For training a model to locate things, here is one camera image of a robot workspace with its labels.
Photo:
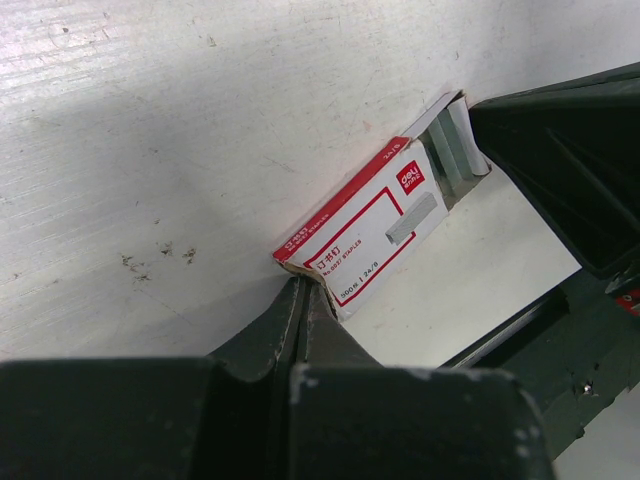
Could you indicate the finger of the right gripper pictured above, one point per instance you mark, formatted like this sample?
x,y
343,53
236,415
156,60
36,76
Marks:
x,y
572,148

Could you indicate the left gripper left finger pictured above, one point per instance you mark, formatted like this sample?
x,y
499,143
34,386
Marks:
x,y
218,416

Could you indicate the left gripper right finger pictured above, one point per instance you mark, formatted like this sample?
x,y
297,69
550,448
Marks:
x,y
352,418

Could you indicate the staple box tray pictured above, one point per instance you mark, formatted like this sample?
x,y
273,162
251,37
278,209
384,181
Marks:
x,y
445,131

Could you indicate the red staple box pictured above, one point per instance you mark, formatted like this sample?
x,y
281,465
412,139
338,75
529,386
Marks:
x,y
354,242

